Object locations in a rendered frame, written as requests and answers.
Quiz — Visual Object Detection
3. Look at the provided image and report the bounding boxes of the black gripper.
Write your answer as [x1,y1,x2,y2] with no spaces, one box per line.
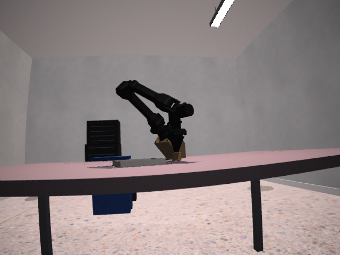
[166,118,187,152]

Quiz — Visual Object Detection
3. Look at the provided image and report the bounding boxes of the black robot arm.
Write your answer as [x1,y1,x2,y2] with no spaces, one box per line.
[116,80,194,141]

